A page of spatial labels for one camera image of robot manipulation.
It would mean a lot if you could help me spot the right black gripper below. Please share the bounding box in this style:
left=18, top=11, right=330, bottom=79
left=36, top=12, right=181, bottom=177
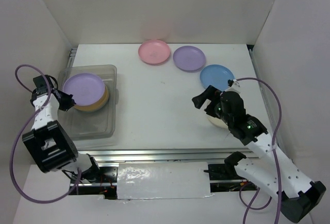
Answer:
left=192, top=84, right=233, bottom=126

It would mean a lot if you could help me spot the cream plastic plate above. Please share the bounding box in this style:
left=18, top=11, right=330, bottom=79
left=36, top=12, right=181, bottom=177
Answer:
left=207, top=115, right=228, bottom=129

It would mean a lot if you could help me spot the purple plate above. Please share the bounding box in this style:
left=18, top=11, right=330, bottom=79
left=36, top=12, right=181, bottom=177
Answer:
left=173, top=46, right=206, bottom=72
left=62, top=73, right=105, bottom=106

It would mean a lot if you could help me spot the blue plastic plate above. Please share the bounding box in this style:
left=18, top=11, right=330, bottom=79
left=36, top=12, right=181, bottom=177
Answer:
left=200, top=64, right=235, bottom=91

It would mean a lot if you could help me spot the yellow bear plastic plate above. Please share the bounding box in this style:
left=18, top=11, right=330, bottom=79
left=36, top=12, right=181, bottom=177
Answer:
left=74, top=87, right=110, bottom=112

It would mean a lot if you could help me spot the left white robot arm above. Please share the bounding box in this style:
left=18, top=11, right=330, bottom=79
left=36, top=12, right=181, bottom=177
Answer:
left=22, top=75, right=102, bottom=183

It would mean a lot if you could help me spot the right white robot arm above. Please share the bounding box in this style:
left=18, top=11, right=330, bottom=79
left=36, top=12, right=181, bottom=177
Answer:
left=192, top=85, right=326, bottom=223

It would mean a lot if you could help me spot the clear plastic bin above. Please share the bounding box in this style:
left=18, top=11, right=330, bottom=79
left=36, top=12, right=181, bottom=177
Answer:
left=58, top=65, right=119, bottom=140

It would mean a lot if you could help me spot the pink plastic plate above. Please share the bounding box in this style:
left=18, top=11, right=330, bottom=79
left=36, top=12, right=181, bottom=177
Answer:
left=138, top=40, right=171, bottom=65

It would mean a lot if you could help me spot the white foil-edged board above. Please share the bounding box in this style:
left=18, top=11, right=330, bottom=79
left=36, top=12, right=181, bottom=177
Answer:
left=117, top=162, right=212, bottom=200

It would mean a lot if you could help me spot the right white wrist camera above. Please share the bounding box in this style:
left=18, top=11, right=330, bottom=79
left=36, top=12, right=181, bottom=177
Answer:
left=225, top=79, right=240, bottom=94

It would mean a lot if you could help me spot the aluminium front rail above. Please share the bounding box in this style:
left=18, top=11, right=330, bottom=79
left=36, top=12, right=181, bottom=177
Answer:
left=80, top=148, right=257, bottom=164

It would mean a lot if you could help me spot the aluminium rail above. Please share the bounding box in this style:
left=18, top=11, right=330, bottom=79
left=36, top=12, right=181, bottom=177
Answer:
left=246, top=44, right=283, bottom=145
left=80, top=148, right=257, bottom=164

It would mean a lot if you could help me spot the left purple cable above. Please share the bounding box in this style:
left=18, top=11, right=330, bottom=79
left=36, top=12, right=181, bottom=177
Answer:
left=10, top=64, right=83, bottom=204

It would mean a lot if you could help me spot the aluminium right side rail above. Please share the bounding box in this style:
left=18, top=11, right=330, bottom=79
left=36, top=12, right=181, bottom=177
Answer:
left=246, top=44, right=283, bottom=145

